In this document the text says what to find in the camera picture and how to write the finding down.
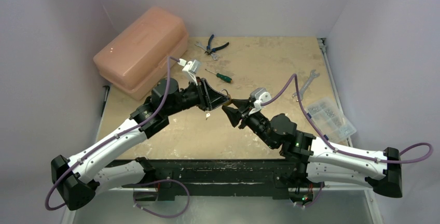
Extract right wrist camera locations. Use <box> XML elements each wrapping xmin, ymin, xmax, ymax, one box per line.
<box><xmin>249</xmin><ymin>88</ymin><xmax>272</xmax><ymax>115</ymax></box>

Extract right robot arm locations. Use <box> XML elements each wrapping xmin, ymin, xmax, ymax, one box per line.
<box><xmin>222</xmin><ymin>100</ymin><xmax>403</xmax><ymax>198</ymax></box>

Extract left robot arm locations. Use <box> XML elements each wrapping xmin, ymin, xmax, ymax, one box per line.
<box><xmin>49</xmin><ymin>77</ymin><xmax>231</xmax><ymax>211</ymax></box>

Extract large silver wrench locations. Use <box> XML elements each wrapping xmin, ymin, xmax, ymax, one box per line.
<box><xmin>292</xmin><ymin>69</ymin><xmax>320</xmax><ymax>100</ymax></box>

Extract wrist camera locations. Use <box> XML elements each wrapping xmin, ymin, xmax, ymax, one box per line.
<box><xmin>177</xmin><ymin>58</ymin><xmax>202</xmax><ymax>84</ymax></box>
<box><xmin>249</xmin><ymin>88</ymin><xmax>272</xmax><ymax>115</ymax></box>

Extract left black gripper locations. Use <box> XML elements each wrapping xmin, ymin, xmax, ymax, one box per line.
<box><xmin>165</xmin><ymin>77</ymin><xmax>229</xmax><ymax>117</ymax></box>

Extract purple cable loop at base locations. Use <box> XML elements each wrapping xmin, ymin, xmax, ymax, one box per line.
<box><xmin>132</xmin><ymin>178</ymin><xmax>191</xmax><ymax>219</ymax></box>

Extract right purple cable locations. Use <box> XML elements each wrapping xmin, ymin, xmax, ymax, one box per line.
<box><xmin>265</xmin><ymin>74</ymin><xmax>434</xmax><ymax>165</ymax></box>

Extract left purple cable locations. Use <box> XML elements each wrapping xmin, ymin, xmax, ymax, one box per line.
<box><xmin>45</xmin><ymin>56</ymin><xmax>181</xmax><ymax>212</ymax></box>

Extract brass padlock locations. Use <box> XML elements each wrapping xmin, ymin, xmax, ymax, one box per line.
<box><xmin>220</xmin><ymin>89</ymin><xmax>232</xmax><ymax>106</ymax></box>

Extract small silver wrench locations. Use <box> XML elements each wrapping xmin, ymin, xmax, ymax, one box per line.
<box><xmin>195</xmin><ymin>41</ymin><xmax>219</xmax><ymax>61</ymax></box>

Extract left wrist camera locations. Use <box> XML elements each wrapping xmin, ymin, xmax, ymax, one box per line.
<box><xmin>177</xmin><ymin>58</ymin><xmax>202</xmax><ymax>84</ymax></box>

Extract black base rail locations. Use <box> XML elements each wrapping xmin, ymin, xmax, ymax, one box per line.
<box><xmin>113</xmin><ymin>159</ymin><xmax>327</xmax><ymax>202</ymax></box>

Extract green handled screwdriver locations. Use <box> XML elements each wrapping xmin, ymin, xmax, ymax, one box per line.
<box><xmin>205</xmin><ymin>69</ymin><xmax>232</xmax><ymax>83</ymax></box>

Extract blue handled pliers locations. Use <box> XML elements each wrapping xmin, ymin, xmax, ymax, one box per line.
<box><xmin>205</xmin><ymin>34</ymin><xmax>230</xmax><ymax>56</ymax></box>

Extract clear plastic screw box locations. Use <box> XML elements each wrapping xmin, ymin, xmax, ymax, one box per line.
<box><xmin>306</xmin><ymin>97</ymin><xmax>357</xmax><ymax>143</ymax></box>

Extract pink plastic toolbox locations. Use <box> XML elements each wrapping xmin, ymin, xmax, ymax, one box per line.
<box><xmin>93</xmin><ymin>7</ymin><xmax>189</xmax><ymax>100</ymax></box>

